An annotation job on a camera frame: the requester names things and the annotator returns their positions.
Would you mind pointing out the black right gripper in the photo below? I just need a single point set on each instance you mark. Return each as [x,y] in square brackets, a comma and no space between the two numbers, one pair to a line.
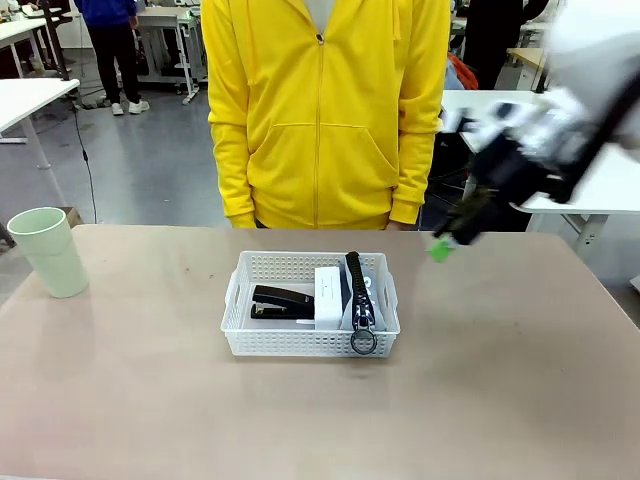
[530,170]

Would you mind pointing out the small white box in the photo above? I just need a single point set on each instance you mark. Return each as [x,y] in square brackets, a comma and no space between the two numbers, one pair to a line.
[329,297]

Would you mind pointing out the black stapler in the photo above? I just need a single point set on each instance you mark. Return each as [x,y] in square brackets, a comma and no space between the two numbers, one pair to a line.
[280,302]

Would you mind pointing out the white perforated plastic basket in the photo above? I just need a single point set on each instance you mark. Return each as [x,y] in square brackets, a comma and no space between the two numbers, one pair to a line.
[280,345]

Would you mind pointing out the person's left hand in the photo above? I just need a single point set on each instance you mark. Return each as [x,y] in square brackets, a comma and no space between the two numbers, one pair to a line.
[395,226]

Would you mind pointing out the orange garment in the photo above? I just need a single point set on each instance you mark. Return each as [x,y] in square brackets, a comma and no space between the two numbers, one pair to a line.
[462,75]

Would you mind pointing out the large white table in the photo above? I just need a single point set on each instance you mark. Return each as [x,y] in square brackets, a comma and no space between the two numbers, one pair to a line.
[615,190]

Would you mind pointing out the person in yellow hoodie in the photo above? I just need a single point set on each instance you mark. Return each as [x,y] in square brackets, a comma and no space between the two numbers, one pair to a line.
[320,115]

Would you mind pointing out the light wooden table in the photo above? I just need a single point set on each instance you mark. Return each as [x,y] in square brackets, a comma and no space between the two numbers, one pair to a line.
[527,55]

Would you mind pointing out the person in black clothes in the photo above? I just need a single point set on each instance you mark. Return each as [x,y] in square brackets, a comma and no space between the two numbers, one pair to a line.
[492,40]

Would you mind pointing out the grey metal desk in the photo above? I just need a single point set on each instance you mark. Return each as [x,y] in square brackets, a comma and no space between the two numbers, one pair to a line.
[170,40]

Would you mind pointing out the person in blue top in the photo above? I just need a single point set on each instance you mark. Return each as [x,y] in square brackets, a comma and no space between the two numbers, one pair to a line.
[110,45]

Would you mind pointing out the pale green cup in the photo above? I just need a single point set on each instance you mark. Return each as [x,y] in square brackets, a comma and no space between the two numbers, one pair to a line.
[50,255]

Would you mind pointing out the white table with grey leg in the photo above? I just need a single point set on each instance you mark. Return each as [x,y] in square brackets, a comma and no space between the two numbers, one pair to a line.
[25,97]

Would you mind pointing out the white desk with dark chair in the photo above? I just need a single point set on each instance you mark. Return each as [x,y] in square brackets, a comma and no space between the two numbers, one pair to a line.
[25,35]

